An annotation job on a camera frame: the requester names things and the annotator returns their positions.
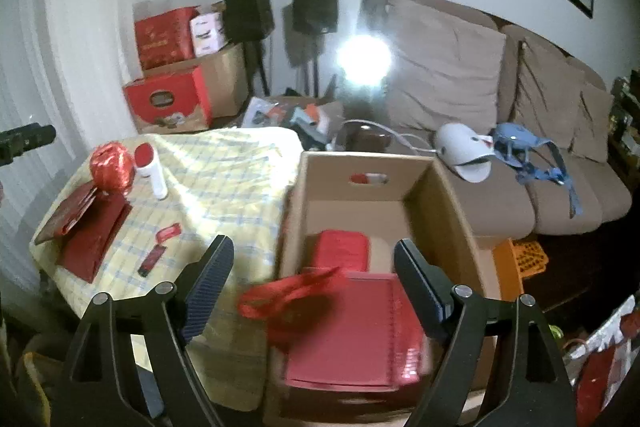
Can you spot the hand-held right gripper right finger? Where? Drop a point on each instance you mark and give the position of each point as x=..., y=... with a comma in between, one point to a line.
x=420, y=289

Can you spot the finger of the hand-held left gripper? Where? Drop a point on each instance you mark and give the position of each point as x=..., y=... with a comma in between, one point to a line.
x=27, y=142

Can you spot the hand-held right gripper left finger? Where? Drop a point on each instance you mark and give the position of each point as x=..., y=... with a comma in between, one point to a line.
x=207, y=289

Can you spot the red ribbon ball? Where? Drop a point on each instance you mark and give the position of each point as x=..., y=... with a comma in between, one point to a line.
x=112, y=167

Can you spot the red rounded tin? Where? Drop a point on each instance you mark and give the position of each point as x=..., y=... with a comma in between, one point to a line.
x=337, y=249

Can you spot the large cardboard box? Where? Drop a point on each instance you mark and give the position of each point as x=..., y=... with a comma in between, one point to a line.
x=360, y=207

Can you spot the small dark red packet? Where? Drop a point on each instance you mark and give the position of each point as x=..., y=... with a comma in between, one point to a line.
x=152, y=261

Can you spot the small red tag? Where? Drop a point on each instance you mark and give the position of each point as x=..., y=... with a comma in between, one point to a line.
x=168, y=231

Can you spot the dark red envelope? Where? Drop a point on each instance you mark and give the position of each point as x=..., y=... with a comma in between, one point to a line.
x=65, y=217

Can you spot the small orange cardboard box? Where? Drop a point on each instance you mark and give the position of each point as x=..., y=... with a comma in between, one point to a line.
x=505, y=272

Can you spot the white curtain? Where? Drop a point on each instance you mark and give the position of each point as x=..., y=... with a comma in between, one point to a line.
x=50, y=57

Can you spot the yellow plaid tablecloth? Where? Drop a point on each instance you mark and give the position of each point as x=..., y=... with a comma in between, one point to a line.
x=225, y=187

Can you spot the brown sofa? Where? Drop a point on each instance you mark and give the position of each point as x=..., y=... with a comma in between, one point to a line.
x=500, y=207

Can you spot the orange plastic basket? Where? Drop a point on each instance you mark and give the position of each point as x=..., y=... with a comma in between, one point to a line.
x=532, y=257

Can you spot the red flat paper bag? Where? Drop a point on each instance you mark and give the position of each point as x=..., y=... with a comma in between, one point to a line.
x=95, y=242

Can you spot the red white lint brush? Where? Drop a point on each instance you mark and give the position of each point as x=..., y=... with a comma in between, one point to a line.
x=152, y=172

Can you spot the white dome device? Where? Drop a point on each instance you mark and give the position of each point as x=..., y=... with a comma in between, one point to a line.
x=455, y=147

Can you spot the dark brown round object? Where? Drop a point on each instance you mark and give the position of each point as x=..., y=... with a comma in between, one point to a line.
x=367, y=139

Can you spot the open box of clutter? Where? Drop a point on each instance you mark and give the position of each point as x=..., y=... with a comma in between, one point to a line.
x=295, y=117

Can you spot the brown cardboard carton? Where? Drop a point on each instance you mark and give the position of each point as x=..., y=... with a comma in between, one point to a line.
x=227, y=82

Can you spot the white printed box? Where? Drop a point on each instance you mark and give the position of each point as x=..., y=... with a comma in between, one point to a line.
x=207, y=34

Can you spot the large brown cushion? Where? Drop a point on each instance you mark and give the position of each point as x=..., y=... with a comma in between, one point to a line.
x=445, y=67

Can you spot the medium brown cushion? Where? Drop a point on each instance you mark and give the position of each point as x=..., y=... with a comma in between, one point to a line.
x=547, y=97

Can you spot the bright lamp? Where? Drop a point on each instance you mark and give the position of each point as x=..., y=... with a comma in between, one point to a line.
x=363, y=59

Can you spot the small brown cushion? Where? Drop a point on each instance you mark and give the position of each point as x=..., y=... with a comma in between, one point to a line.
x=592, y=122

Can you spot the black speaker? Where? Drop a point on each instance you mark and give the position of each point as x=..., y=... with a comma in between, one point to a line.
x=315, y=9
x=247, y=12

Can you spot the cluttered wooden cabinet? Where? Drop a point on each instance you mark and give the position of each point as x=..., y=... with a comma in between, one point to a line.
x=625, y=127

